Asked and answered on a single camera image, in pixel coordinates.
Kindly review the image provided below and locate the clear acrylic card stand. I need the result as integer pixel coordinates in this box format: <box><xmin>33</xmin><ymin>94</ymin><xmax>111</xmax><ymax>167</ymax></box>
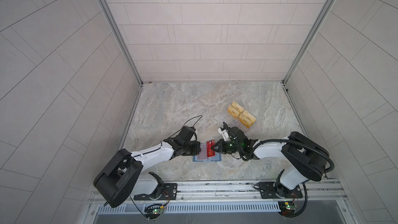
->
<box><xmin>226</xmin><ymin>101</ymin><xmax>257</xmax><ymax>131</ymax></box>

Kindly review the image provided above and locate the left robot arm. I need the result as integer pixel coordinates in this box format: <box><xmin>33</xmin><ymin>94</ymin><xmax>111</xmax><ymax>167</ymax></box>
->
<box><xmin>93</xmin><ymin>126</ymin><xmax>201</xmax><ymax>208</ymax></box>

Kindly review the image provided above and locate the gold cards right stack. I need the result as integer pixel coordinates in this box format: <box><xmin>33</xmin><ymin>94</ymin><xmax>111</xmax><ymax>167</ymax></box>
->
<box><xmin>238</xmin><ymin>110</ymin><xmax>257</xmax><ymax>129</ymax></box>

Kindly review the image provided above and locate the gold cards stack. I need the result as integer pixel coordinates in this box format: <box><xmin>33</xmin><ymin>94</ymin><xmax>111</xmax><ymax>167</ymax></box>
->
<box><xmin>227</xmin><ymin>101</ymin><xmax>244</xmax><ymax>119</ymax></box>
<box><xmin>238</xmin><ymin>110</ymin><xmax>257</xmax><ymax>129</ymax></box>

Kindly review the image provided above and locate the gold cards left stack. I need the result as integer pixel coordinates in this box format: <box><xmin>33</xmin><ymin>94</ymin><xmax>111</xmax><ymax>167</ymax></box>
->
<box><xmin>227</xmin><ymin>101</ymin><xmax>244</xmax><ymax>119</ymax></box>

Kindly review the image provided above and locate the left green circuit board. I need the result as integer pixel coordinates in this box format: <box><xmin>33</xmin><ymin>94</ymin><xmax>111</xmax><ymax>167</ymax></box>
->
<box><xmin>144</xmin><ymin>204</ymin><xmax>165</xmax><ymax>219</ymax></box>

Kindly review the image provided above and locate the green circuit board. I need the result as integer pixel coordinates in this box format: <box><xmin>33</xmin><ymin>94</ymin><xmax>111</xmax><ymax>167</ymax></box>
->
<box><xmin>278</xmin><ymin>201</ymin><xmax>297</xmax><ymax>216</ymax></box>
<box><xmin>144</xmin><ymin>204</ymin><xmax>165</xmax><ymax>219</ymax></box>

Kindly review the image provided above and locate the right green circuit board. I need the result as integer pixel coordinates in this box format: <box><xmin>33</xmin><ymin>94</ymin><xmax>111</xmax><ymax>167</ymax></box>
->
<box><xmin>278</xmin><ymin>201</ymin><xmax>297</xmax><ymax>216</ymax></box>

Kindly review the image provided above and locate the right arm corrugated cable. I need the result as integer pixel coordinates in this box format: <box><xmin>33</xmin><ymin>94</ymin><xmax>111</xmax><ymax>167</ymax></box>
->
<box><xmin>222</xmin><ymin>122</ymin><xmax>335</xmax><ymax>217</ymax></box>

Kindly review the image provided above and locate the left camera black cable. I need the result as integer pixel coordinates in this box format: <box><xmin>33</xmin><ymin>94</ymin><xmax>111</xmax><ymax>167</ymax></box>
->
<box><xmin>169</xmin><ymin>114</ymin><xmax>203</xmax><ymax>138</ymax></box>

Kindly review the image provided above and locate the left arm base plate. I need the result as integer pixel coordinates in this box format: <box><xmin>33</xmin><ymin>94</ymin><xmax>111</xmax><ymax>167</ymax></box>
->
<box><xmin>133</xmin><ymin>183</ymin><xmax>178</xmax><ymax>201</ymax></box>

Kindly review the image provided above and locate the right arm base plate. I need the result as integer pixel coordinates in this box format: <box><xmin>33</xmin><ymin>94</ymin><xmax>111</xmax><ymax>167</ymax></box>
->
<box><xmin>254</xmin><ymin>182</ymin><xmax>303</xmax><ymax>199</ymax></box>

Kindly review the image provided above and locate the aluminium mounting rail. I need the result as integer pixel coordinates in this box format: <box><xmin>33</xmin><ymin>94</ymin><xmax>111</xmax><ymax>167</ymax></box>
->
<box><xmin>88</xmin><ymin>178</ymin><xmax>347</xmax><ymax>204</ymax></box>

